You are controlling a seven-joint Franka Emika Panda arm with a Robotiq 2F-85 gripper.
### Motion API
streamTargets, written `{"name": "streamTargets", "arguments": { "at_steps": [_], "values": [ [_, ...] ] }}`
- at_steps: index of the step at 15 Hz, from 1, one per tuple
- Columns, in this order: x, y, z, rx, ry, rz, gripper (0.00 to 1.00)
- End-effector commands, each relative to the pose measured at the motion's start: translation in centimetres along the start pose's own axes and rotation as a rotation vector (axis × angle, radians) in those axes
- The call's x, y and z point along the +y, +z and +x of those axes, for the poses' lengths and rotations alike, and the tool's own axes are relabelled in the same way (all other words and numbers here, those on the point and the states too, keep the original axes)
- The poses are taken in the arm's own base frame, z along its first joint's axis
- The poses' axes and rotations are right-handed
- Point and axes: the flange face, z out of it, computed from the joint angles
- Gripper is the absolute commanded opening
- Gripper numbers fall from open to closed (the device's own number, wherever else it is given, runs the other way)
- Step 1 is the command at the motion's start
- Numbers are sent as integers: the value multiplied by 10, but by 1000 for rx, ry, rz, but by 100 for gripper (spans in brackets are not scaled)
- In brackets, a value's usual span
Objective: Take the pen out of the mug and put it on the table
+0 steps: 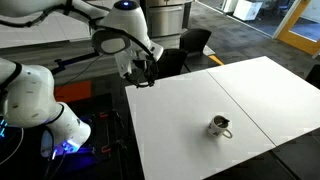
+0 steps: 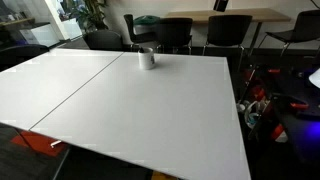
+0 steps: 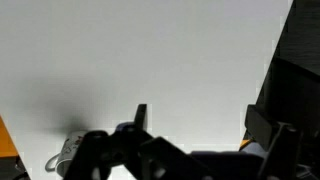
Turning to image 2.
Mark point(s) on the wooden table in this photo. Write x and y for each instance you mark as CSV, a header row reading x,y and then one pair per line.
x,y
233,14

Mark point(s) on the orange clamp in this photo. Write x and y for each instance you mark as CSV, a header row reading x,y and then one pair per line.
x,y
274,70
299,106

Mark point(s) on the green bag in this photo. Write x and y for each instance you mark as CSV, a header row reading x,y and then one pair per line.
x,y
146,20

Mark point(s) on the white printed mug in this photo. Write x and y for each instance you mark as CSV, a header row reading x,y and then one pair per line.
x,y
146,61

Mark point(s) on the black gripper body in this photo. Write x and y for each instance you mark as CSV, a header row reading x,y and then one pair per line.
x,y
221,5

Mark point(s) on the black pen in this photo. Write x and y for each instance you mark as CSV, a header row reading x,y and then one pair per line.
x,y
141,50

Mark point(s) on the red and white tool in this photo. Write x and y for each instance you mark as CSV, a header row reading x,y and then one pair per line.
x,y
278,133

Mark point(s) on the green potted plant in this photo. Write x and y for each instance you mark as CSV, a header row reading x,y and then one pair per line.
x,y
91,15

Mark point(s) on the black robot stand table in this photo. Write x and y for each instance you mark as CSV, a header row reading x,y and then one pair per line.
x,y
300,96

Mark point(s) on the white low cabinet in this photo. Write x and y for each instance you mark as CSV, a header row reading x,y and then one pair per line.
x,y
40,35

